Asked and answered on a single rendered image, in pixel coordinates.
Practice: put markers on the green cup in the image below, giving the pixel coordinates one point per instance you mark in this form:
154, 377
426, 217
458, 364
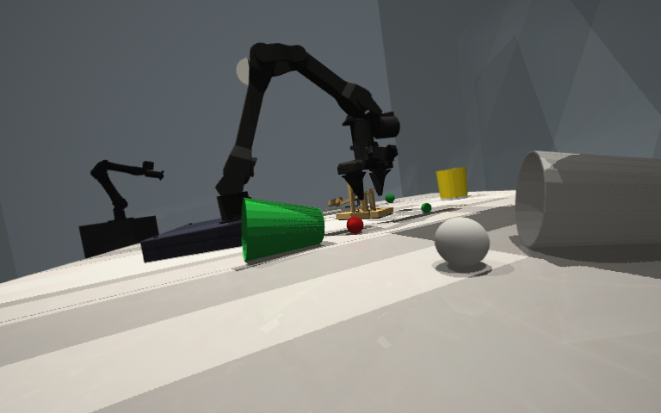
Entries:
270, 228

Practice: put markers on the yellow cylinder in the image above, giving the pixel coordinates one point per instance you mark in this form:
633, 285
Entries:
452, 184

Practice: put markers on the dark red ball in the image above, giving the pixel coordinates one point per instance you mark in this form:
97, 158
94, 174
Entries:
354, 225

